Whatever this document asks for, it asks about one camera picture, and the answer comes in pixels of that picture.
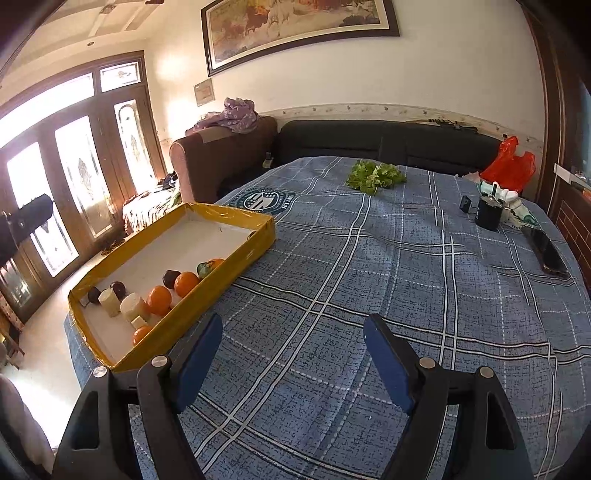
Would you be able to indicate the small wall plaque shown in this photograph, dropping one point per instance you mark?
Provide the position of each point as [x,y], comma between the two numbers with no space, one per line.
[204,91]

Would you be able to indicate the green lettuce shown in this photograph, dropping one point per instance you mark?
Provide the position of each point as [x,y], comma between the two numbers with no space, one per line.
[374,177]

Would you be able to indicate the wooden glass door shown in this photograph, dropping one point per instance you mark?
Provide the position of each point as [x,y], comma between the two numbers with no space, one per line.
[78,161]

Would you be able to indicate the green fruit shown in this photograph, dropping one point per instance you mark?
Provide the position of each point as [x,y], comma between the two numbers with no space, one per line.
[203,270]

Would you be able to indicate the large cream fruit piece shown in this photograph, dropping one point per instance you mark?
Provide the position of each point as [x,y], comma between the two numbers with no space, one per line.
[134,304]

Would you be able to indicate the red plastic bag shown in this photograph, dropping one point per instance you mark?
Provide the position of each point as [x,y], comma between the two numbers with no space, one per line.
[508,164]

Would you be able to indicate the orange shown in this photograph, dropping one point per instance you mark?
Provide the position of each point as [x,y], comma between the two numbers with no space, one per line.
[158,300]
[186,283]
[216,263]
[141,335]

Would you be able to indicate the blue plaid blanket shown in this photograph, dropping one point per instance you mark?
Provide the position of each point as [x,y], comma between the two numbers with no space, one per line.
[346,300]

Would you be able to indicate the yellow cardboard box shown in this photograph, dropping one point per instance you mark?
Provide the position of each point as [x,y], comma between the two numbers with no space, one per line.
[194,235]

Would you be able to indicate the person's light clothing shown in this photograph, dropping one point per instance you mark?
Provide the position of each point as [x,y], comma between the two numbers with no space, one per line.
[21,429]

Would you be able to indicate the cream cylinder fruit piece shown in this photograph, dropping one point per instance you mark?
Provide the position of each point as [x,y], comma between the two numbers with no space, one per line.
[109,302]

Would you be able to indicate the lace-covered side table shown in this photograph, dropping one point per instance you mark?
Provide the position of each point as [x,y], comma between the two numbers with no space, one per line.
[147,207]

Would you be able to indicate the small cream fruit piece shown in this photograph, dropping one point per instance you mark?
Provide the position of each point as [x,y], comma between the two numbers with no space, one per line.
[139,321]

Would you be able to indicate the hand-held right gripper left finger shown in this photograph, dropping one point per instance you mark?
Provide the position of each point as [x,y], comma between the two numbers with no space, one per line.
[198,360]

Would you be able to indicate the small grey bottle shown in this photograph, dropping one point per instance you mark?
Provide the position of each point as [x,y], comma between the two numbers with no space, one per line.
[268,159]

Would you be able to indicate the framed painting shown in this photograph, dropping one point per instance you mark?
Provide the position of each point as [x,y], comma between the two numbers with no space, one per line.
[300,27]

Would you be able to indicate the white bottle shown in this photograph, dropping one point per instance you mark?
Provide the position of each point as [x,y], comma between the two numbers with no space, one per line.
[517,205]
[489,187]

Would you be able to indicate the black smartphone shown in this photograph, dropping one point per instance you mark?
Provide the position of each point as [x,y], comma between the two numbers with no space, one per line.
[547,251]

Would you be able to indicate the dark purple plum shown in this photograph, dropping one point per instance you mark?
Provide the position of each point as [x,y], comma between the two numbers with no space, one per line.
[171,277]
[94,295]
[117,288]

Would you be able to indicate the black sofa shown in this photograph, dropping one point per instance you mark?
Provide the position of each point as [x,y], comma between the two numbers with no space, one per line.
[369,143]

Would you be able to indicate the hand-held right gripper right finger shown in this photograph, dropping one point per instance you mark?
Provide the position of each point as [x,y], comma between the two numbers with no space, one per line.
[388,364]

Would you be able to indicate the small black charger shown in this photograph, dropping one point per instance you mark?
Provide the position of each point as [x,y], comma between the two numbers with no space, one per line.
[465,203]

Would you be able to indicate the purple cloth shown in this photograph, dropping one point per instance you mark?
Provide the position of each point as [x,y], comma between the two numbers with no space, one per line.
[238,115]

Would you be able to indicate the wooden cabinet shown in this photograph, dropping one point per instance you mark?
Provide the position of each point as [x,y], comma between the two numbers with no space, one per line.
[572,217]

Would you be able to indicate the brown armchair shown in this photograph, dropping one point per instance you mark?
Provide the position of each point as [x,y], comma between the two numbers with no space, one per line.
[221,161]

